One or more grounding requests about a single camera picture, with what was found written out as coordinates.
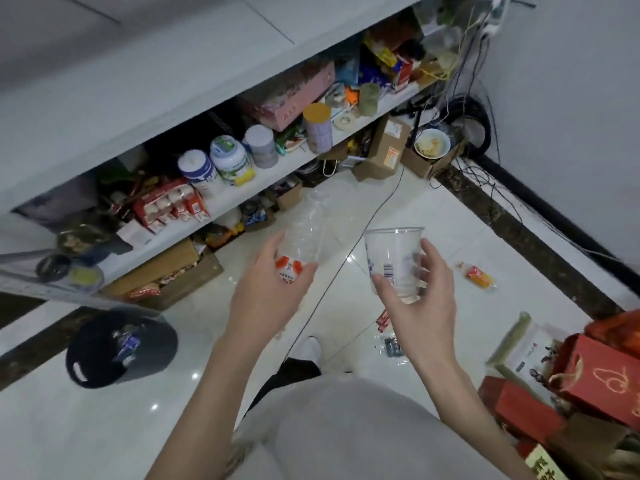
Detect person's right hand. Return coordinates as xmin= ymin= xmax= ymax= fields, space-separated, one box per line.
xmin=371 ymin=238 xmax=459 ymax=368

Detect person's left hand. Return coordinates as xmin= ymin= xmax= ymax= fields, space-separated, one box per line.
xmin=225 ymin=230 xmax=319 ymax=341

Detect clear plastic cup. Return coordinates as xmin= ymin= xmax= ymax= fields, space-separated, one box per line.
xmin=363 ymin=227 xmax=426 ymax=304

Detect clear plastic bottle orange label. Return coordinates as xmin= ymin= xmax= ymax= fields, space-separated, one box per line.
xmin=274 ymin=187 xmax=331 ymax=285

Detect person's left forearm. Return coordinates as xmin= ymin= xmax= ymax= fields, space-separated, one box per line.
xmin=145 ymin=331 xmax=282 ymax=480

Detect person's right forearm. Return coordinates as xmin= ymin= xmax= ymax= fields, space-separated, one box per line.
xmin=411 ymin=359 xmax=536 ymax=480

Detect clear dark wrapper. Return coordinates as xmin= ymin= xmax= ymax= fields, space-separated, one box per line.
xmin=377 ymin=333 xmax=407 ymax=361

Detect white shoe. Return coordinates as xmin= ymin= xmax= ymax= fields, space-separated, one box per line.
xmin=289 ymin=337 xmax=323 ymax=366

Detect small cardboard box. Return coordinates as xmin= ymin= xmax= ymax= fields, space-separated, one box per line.
xmin=273 ymin=182 xmax=305 ymax=212

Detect orange snack packet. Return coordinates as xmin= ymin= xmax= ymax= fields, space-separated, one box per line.
xmin=456 ymin=262 xmax=496 ymax=290

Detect black trousers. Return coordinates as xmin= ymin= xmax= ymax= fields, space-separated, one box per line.
xmin=247 ymin=358 xmax=322 ymax=413

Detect open cardboard box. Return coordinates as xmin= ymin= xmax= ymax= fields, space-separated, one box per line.
xmin=400 ymin=139 xmax=466 ymax=180

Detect white jar green label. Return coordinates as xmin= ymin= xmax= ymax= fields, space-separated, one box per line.
xmin=209 ymin=135 xmax=256 ymax=187

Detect grey can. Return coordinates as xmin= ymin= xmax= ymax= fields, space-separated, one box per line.
xmin=243 ymin=125 xmax=279 ymax=169

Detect tall cardboard box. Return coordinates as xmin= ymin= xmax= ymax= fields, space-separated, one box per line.
xmin=352 ymin=116 xmax=412 ymax=182

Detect cardboard box of snacks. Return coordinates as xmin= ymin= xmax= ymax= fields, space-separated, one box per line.
xmin=101 ymin=239 xmax=225 ymax=311

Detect grey shirt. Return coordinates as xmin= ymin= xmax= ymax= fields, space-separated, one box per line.
xmin=225 ymin=374 xmax=508 ymax=480

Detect purple can yellow lid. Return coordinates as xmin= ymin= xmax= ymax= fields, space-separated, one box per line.
xmin=302 ymin=102 xmax=334 ymax=154

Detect white tub blue label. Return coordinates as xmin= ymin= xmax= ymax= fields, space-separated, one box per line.
xmin=178 ymin=149 xmax=219 ymax=196

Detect red carton of milk packs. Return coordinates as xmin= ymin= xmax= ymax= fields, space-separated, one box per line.
xmin=132 ymin=178 xmax=211 ymax=234

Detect white bowl with food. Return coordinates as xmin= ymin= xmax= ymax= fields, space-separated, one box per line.
xmin=413 ymin=127 xmax=452 ymax=160

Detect white green package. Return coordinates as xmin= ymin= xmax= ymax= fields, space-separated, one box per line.
xmin=486 ymin=312 xmax=572 ymax=401

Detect pink box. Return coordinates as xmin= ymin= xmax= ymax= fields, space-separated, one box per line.
xmin=238 ymin=61 xmax=336 ymax=132

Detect black round fan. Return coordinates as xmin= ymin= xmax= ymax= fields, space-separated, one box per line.
xmin=444 ymin=94 xmax=494 ymax=159

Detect green translucent cup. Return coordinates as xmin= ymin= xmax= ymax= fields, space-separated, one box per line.
xmin=358 ymin=83 xmax=382 ymax=117

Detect black trash bin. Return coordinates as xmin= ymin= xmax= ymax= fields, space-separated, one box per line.
xmin=65 ymin=309 xmax=179 ymax=390

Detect blue snack packet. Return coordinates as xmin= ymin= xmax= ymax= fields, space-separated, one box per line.
xmin=357 ymin=49 xmax=397 ymax=89

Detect red yellow box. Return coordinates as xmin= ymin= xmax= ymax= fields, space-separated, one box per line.
xmin=392 ymin=54 xmax=415 ymax=91

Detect dark bowl with food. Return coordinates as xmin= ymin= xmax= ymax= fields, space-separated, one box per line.
xmin=55 ymin=226 xmax=109 ymax=256

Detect red gift bag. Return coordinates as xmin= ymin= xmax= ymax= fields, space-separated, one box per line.
xmin=549 ymin=334 xmax=640 ymax=431

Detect orange red bag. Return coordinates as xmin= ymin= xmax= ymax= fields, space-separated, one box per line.
xmin=584 ymin=309 xmax=640 ymax=361

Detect yellow label box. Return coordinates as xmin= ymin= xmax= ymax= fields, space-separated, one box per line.
xmin=524 ymin=444 xmax=569 ymax=480

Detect white shelf unit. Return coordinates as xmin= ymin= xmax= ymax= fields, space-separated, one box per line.
xmin=0 ymin=0 xmax=453 ymax=303

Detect black lidded jar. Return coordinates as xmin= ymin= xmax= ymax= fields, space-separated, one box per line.
xmin=35 ymin=254 xmax=72 ymax=283

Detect brown paper bag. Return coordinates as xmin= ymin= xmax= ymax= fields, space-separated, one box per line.
xmin=544 ymin=412 xmax=640 ymax=480

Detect white power strip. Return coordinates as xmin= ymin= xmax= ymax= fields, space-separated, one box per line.
xmin=482 ymin=0 xmax=512 ymax=36

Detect black floor cable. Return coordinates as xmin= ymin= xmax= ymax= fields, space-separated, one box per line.
xmin=286 ymin=164 xmax=407 ymax=361

